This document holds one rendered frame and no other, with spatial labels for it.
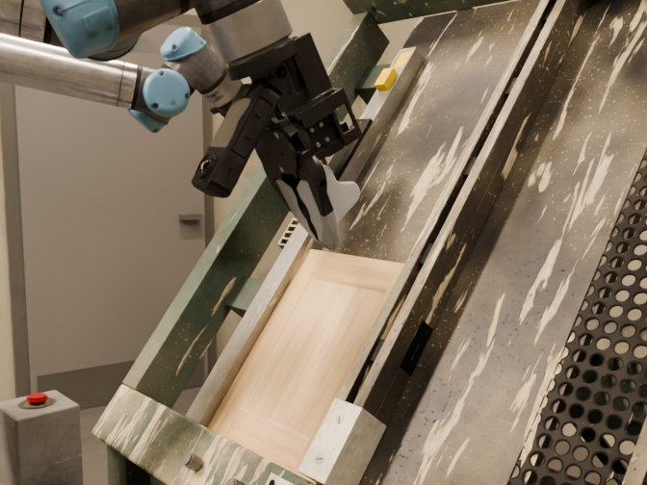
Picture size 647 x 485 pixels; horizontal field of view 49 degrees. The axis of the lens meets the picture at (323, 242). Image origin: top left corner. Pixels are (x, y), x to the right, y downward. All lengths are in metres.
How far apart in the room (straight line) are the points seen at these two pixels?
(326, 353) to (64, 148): 2.87
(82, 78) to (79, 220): 2.81
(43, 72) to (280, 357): 0.64
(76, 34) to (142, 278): 3.55
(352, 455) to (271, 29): 0.68
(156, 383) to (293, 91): 1.02
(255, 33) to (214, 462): 0.83
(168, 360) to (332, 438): 0.59
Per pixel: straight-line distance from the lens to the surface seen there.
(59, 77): 1.24
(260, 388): 1.36
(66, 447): 1.50
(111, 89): 1.23
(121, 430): 1.56
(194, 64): 1.37
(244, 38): 0.67
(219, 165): 0.66
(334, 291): 1.36
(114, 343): 4.18
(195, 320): 1.63
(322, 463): 1.12
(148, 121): 1.36
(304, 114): 0.69
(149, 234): 4.14
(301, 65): 0.71
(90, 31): 0.65
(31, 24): 0.78
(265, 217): 1.70
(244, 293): 1.64
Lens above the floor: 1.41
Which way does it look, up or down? 7 degrees down
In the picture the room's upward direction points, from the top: straight up
